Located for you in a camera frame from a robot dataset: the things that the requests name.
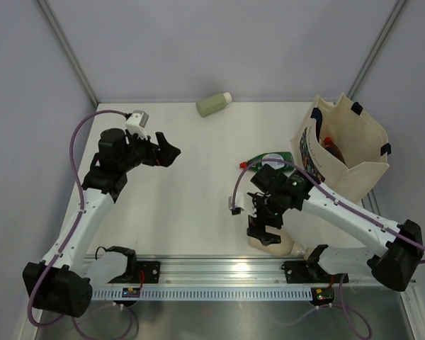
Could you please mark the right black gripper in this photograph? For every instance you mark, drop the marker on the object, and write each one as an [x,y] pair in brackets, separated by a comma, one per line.
[259,231]

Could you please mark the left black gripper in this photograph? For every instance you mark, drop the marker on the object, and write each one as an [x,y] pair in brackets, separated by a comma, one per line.
[165,152]

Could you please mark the beige cream bottle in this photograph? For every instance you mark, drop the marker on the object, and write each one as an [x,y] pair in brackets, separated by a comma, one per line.
[287,246]

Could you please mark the large magenta dish soap bottle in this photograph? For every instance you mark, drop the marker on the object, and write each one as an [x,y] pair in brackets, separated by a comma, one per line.
[333,149]

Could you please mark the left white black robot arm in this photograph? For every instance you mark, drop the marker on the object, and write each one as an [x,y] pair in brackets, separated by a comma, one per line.
[55,284]

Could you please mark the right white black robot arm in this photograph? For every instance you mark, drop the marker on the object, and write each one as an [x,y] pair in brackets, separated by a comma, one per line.
[390,251]

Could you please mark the beige canvas tote bag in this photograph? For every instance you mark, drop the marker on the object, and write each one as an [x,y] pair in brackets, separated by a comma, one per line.
[361,139]

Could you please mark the sage green bottle white cap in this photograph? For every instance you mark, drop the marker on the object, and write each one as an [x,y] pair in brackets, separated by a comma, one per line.
[213,104]

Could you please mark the green dish soap bottle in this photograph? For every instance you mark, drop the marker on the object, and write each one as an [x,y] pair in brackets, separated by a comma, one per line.
[280,161]

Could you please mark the right small circuit board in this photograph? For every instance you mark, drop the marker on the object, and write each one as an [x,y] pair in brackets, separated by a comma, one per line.
[322,296]

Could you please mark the small circuit board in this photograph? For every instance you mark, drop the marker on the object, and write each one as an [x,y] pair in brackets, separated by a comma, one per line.
[322,296]
[131,292]

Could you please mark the left small circuit board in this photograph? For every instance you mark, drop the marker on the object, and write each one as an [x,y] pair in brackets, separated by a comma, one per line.
[131,292]

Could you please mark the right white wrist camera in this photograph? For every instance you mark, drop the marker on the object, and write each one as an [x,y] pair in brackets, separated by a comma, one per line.
[242,203]

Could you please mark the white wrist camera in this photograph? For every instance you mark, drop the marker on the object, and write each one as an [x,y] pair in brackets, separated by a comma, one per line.
[242,203]
[136,123]

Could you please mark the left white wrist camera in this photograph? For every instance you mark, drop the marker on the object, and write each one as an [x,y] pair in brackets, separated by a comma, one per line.
[136,123]

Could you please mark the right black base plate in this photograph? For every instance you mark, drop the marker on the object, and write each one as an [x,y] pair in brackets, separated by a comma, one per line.
[300,271]

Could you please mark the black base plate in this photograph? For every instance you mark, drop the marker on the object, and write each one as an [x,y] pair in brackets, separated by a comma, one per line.
[146,272]
[300,271]

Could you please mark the aluminium mounting rail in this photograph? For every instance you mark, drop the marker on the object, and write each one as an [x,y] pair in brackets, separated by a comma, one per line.
[220,271]

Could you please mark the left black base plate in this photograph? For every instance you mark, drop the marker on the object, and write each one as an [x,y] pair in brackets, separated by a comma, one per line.
[146,272]

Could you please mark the white slotted cable duct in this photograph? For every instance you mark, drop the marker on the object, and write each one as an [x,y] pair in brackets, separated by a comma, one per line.
[208,294]

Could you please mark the left aluminium frame post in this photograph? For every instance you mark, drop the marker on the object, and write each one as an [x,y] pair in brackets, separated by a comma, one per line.
[61,39]

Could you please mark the aluminium frame post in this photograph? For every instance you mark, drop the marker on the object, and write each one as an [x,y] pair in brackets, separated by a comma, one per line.
[61,39]
[377,47]

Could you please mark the right aluminium frame post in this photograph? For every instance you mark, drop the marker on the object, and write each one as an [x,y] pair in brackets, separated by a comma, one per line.
[377,47]

